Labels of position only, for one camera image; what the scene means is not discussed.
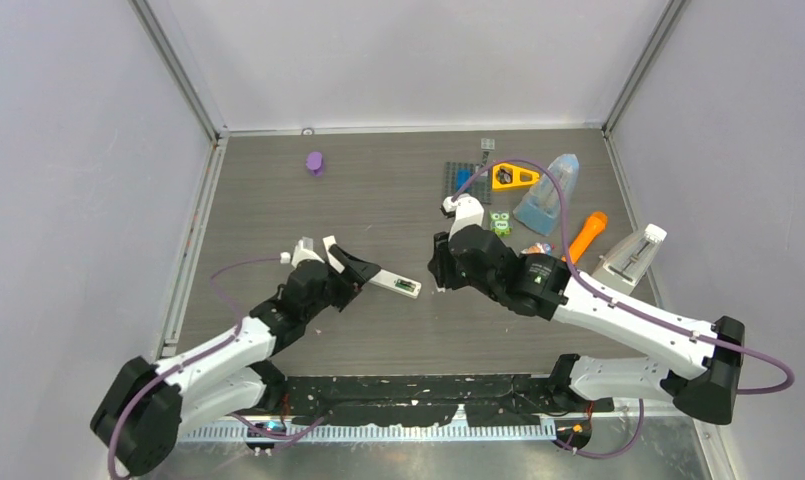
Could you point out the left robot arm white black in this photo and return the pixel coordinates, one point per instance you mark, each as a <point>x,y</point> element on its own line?
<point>150,405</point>

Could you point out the orange toy microphone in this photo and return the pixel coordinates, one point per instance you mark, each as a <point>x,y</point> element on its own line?
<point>594,225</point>

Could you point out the purple plastic toy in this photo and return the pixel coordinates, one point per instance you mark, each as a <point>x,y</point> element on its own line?
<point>315,163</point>

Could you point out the grey lego baseplate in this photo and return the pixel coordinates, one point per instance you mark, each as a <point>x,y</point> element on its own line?
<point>480,188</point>

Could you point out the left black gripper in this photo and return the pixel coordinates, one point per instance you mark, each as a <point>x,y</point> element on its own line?
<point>347,279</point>

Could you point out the yellow triangle toy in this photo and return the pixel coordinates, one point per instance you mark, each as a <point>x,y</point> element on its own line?
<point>507,176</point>

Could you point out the green owl toy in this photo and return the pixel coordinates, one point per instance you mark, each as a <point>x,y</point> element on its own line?
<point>500,223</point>

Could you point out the grey lego piece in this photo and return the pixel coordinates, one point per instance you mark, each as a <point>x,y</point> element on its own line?
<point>487,146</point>

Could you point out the white air conditioner remote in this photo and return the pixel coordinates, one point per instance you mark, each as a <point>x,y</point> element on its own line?
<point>386,279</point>

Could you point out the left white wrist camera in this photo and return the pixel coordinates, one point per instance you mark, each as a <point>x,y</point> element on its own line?
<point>304,251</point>

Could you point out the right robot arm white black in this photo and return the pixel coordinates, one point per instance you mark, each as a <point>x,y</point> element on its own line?
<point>691,364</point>

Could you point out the white metronome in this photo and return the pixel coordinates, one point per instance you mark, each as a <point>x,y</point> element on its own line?
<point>628,261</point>

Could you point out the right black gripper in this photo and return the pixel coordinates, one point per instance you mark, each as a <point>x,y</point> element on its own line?
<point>440,265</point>

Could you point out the small figurine bottle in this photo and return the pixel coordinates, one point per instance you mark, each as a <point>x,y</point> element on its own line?
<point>538,248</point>

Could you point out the blue lego brick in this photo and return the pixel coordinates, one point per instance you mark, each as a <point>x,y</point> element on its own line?
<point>461,177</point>

